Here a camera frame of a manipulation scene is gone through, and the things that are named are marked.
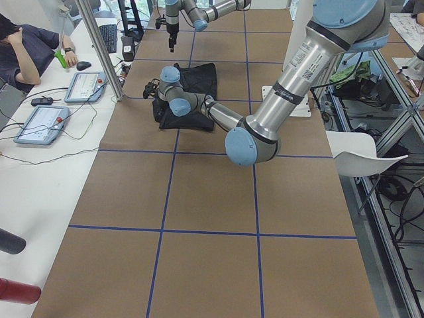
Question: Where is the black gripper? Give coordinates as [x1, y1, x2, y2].
[142, 78, 166, 115]
[155, 15, 179, 52]

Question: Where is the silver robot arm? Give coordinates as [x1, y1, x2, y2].
[156, 1, 391, 166]
[155, 0, 251, 53]

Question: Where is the black keyboard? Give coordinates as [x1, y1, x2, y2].
[99, 24, 117, 53]

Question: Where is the far teach pendant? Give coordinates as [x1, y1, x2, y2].
[64, 72, 107, 103]

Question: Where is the teach pendant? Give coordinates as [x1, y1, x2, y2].
[64, 72, 107, 103]
[13, 105, 70, 146]

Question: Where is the black computer mouse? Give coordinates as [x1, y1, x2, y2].
[76, 61, 91, 71]

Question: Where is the black handheld device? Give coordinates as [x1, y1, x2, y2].
[30, 97, 54, 107]

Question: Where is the near teach pendant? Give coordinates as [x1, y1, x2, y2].
[13, 105, 70, 146]

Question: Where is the seated person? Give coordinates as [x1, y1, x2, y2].
[1, 15, 78, 93]

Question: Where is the green cloth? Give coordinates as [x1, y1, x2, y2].
[330, 60, 381, 83]

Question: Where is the white plastic chair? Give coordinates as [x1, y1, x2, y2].
[326, 131, 408, 177]

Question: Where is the black water bottle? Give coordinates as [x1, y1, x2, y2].
[0, 229, 27, 254]

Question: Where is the red water bottle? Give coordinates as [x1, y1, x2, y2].
[1, 278, 41, 304]

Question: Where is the aluminium frame post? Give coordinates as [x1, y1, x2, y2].
[76, 0, 125, 102]

